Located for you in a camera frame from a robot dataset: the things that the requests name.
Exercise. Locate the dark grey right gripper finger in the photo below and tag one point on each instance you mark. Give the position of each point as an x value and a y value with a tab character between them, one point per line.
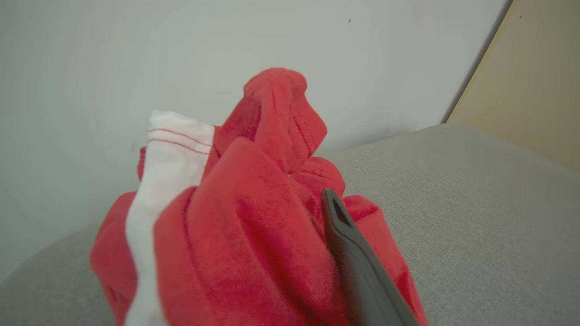
358	253

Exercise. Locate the red garment with white trim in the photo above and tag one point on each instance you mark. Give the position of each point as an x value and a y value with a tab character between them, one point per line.
253	235

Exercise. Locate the grey fabric sofa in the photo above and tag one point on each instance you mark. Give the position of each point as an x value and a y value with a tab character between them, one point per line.
476	217

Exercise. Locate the beige panel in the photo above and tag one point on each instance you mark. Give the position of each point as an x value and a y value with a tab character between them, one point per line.
530	81

